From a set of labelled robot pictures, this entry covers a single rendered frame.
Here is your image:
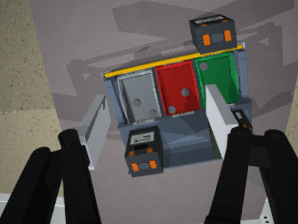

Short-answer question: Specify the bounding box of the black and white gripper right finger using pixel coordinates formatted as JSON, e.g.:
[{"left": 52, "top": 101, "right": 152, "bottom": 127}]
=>
[{"left": 204, "top": 84, "right": 298, "bottom": 224}]

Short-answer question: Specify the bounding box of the yellow bar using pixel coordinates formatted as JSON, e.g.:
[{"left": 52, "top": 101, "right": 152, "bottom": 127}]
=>
[{"left": 105, "top": 44, "right": 242, "bottom": 78}]

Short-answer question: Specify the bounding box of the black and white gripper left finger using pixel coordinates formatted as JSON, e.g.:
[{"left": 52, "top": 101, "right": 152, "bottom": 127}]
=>
[{"left": 0, "top": 94, "right": 111, "bottom": 224}]

